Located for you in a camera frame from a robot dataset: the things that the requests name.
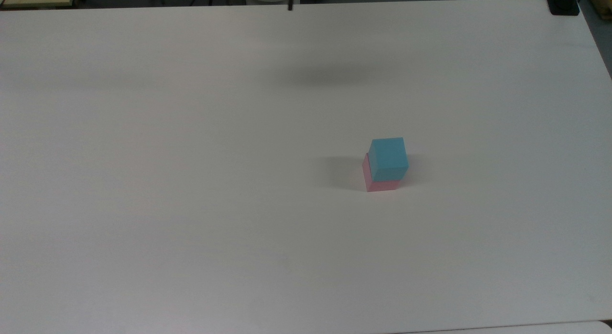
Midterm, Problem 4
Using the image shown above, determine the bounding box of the pink cube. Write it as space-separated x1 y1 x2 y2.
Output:
361 153 401 193

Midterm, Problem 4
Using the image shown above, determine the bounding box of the black camera stand pole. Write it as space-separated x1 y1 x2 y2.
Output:
545 0 582 16

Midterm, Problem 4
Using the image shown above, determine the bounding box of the blue cube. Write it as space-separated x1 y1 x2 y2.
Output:
368 137 410 183

